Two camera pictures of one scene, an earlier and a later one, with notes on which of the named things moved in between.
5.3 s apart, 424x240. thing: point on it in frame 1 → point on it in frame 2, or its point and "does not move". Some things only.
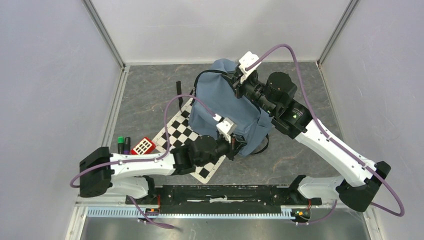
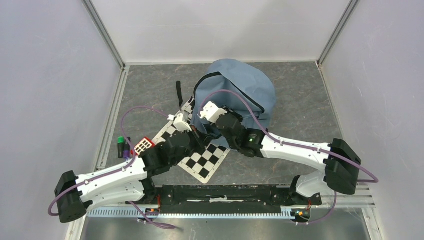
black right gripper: [237, 85] → [234, 114]
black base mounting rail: [224, 198] does not move
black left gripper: [235, 145] → [202, 143]
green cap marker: [120, 141] does not move
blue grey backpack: [217, 85] does not move
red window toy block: [145, 146] does not move
